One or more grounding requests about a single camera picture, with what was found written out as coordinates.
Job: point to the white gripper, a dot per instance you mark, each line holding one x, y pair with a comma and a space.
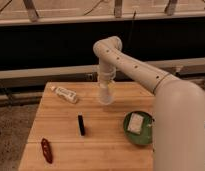
106, 73

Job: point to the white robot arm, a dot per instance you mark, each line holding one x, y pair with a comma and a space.
178, 109

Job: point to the black eraser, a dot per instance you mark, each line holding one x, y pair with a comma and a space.
81, 125

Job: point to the white tube with orange cap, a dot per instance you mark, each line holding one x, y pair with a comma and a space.
67, 94

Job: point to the white sponge block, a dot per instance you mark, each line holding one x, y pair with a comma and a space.
135, 123

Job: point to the green bowl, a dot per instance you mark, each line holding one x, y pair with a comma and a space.
145, 137

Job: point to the red chili pepper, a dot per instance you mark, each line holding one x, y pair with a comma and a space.
46, 149

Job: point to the white metal rail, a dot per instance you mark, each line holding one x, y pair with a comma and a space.
193, 65

